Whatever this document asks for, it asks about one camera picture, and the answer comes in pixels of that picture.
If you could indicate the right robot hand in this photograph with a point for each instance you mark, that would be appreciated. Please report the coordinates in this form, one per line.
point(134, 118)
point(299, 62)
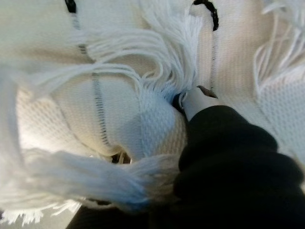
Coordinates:
point(226, 167)

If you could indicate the white fringed cushion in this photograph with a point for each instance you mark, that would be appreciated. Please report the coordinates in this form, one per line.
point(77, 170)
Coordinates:
point(95, 59)

